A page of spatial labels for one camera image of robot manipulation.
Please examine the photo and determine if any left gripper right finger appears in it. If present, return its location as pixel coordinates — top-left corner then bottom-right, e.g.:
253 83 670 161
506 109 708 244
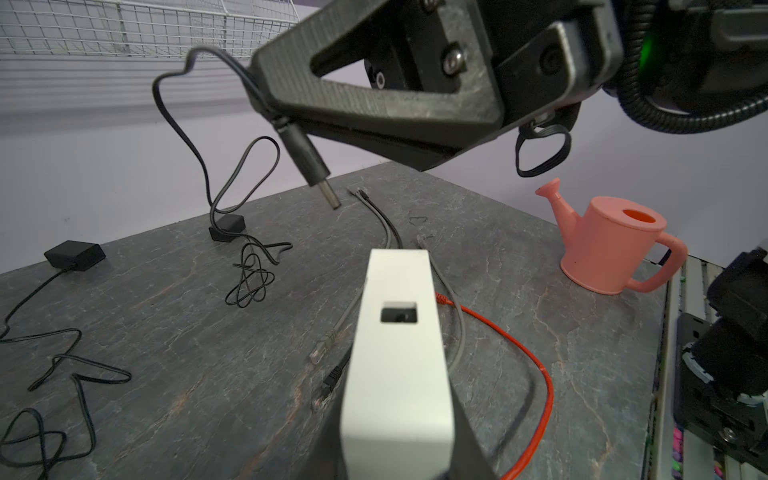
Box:
446 389 497 480

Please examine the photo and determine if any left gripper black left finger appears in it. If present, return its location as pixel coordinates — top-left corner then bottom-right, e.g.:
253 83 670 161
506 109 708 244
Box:
296 394 348 480

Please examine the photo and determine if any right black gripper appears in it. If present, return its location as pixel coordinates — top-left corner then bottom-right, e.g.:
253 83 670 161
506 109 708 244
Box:
479 1 767 135

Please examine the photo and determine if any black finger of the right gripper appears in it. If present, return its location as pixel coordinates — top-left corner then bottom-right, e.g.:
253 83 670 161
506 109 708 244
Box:
249 1 504 149

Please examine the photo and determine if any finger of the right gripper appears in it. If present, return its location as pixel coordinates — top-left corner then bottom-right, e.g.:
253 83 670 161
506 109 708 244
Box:
311 122 480 171

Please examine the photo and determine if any white network switch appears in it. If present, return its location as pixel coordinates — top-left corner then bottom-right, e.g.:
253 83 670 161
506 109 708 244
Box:
340 249 455 479

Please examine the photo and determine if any grey ethernet cable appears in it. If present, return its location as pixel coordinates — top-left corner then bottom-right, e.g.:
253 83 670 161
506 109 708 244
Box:
308 185 467 373

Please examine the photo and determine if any red ethernet cable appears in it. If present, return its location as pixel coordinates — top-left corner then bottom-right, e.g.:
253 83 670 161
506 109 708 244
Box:
434 292 555 480

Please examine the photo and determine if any pink watering can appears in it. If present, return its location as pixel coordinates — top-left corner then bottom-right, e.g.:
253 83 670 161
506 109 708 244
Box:
535 178 688 295

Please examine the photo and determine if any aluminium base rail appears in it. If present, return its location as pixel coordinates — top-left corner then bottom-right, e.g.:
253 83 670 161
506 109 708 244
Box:
643 247 767 479

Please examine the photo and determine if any long white wire basket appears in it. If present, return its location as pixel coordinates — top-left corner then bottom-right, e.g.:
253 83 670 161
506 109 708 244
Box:
1 0 300 59

